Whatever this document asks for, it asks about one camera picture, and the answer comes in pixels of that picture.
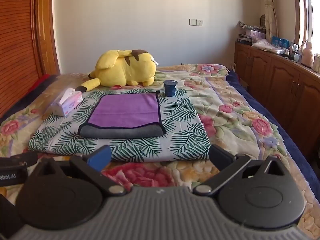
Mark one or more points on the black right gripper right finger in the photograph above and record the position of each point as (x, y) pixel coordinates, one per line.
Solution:
(228, 165)

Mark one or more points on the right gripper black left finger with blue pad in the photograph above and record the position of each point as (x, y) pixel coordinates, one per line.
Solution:
(89, 168)

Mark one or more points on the purple grey microfibre towel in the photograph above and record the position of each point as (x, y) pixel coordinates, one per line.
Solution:
(125, 116)

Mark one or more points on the floral bed blanket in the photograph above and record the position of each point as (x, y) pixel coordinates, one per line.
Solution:
(216, 109)

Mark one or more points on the palm leaf print cloth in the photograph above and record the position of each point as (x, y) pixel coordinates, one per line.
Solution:
(185, 139)

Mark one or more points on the pink white tissue box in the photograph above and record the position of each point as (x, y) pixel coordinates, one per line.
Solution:
(65, 103)

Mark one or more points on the dark blue ribbed cup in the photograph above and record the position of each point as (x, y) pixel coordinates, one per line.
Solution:
(170, 87)

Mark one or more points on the brown wooden cabinet row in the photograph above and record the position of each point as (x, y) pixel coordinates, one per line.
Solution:
(289, 91)

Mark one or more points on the yellow Pikachu plush toy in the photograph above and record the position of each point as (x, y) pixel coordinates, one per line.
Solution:
(121, 68)

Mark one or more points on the wooden slatted headboard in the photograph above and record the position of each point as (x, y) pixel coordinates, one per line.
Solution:
(27, 47)

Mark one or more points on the plastic bag on cabinet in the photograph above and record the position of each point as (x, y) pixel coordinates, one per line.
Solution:
(266, 46)

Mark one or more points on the stacked boxes on cabinet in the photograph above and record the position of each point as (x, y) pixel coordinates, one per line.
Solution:
(250, 34)

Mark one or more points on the blue box on cabinet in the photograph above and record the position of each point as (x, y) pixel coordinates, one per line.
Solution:
(280, 42)

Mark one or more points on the cream bottle on cabinet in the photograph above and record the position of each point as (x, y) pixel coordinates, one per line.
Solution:
(307, 54)

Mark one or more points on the floral beige curtain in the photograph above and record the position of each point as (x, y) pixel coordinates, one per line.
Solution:
(271, 24)

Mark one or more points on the white wall socket plate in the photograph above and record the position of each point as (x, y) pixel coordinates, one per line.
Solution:
(195, 22)

